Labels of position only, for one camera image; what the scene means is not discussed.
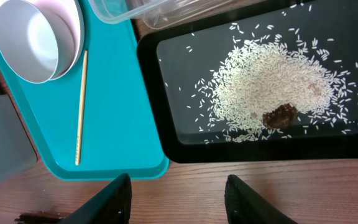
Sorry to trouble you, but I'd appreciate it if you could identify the teal plastic tray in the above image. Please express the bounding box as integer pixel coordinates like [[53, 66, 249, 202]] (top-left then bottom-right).
[[0, 1, 169, 181]]

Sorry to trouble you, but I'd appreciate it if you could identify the brown food scrap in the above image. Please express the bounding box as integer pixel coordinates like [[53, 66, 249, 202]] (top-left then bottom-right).
[[262, 103, 298, 129]]

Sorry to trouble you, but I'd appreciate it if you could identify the white rice pile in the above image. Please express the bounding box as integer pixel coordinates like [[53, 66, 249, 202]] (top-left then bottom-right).
[[163, 2, 358, 144]]

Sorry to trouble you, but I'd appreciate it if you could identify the grey dishwasher rack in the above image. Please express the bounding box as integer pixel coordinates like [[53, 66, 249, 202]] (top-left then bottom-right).
[[0, 95, 37, 183]]

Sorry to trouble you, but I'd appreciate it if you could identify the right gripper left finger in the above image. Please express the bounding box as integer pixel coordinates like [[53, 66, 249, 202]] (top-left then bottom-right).
[[58, 174, 132, 224]]

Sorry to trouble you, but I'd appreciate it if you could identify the grey bowl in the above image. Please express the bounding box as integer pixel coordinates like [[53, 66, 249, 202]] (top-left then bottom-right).
[[0, 0, 75, 84]]

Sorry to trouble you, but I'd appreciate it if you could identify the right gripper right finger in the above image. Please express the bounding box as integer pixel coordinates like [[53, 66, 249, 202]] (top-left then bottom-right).
[[224, 174, 296, 224]]

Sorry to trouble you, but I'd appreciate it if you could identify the wooden chopstick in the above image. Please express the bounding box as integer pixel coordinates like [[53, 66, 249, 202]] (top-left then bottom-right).
[[75, 50, 88, 166]]

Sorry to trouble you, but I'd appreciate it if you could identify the large white plate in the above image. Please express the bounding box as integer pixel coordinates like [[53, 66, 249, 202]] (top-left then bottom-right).
[[0, 0, 84, 81]]

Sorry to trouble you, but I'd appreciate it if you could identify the black tray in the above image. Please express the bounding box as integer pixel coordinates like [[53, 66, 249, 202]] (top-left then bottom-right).
[[137, 1, 358, 163]]

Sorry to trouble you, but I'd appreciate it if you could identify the clear plastic bin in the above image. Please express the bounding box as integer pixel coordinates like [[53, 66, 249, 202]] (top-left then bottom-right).
[[89, 0, 231, 30]]

